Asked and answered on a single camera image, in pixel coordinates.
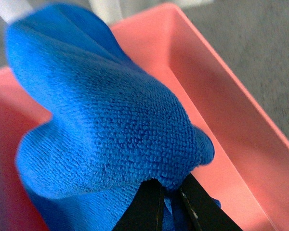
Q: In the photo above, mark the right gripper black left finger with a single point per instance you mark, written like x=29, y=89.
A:
x=145, y=213

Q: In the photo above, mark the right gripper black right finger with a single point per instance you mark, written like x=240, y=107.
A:
x=204, y=214

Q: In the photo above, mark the blue microfiber cloth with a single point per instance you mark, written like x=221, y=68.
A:
x=113, y=126

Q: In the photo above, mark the pink plastic box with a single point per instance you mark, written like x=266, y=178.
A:
x=250, y=171

